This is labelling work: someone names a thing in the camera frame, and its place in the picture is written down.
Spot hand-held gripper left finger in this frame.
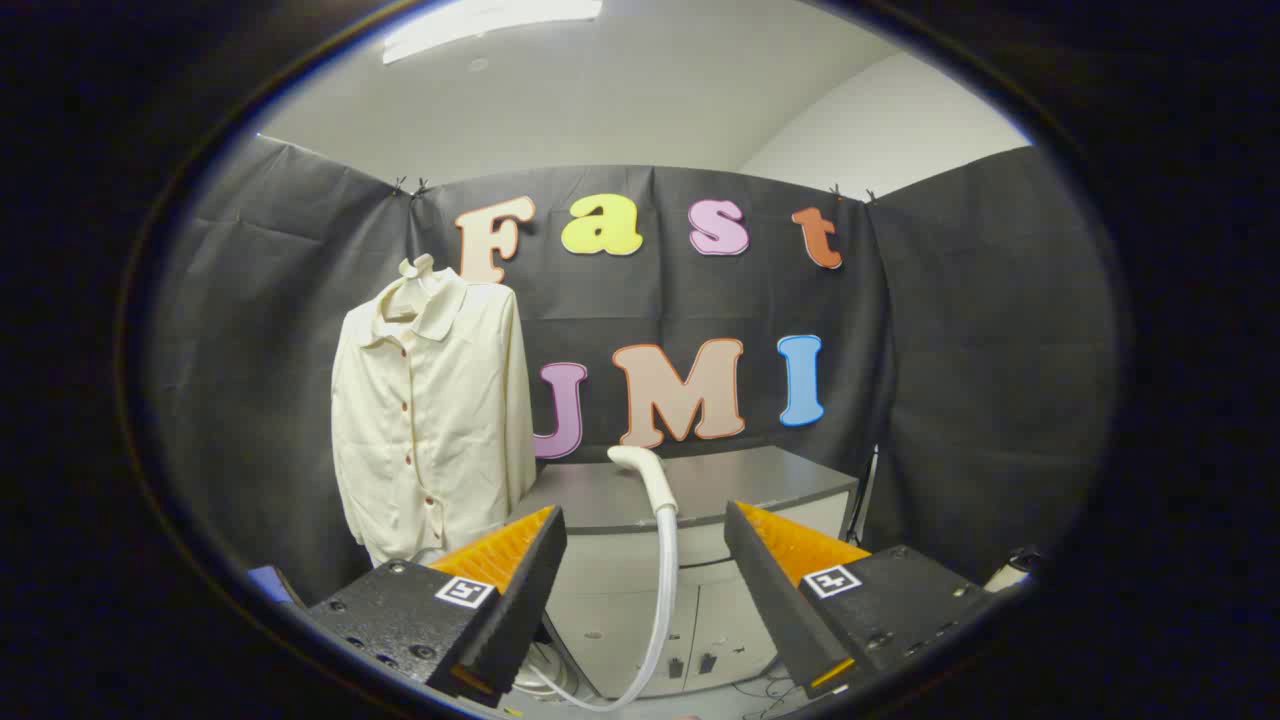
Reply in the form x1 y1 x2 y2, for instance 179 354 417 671
308 505 568 709

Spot grey top white cabinet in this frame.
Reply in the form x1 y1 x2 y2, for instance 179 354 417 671
505 445 861 701

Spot white clothes hanger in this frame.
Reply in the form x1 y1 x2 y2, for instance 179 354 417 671
385 253 446 321

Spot cream button-up shirt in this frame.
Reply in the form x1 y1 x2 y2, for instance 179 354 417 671
331 265 538 568

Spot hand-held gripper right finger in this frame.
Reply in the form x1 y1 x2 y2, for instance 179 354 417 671
724 500 999 701

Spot white cylindrical device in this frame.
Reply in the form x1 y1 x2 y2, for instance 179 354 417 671
985 548 1041 593

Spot black floor cables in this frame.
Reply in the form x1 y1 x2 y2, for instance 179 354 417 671
735 675 801 716

